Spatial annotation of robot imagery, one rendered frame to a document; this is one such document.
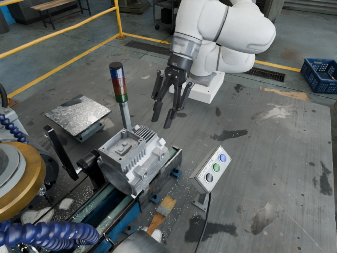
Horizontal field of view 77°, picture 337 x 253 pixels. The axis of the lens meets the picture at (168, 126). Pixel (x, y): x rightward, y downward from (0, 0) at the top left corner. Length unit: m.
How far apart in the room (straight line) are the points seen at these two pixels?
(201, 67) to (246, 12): 0.78
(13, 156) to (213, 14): 0.58
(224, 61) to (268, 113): 0.43
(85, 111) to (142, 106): 0.37
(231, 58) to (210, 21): 0.74
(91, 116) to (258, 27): 0.89
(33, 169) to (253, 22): 0.63
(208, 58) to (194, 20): 0.76
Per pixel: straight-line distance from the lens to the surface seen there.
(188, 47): 0.66
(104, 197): 0.89
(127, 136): 0.78
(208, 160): 0.75
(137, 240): 0.57
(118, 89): 1.03
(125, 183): 0.87
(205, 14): 0.66
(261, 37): 0.70
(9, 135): 0.91
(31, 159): 0.50
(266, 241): 0.99
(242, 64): 1.41
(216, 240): 0.94
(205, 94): 1.42
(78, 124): 1.19
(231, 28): 0.67
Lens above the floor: 1.67
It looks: 44 degrees down
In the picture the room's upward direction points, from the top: straight up
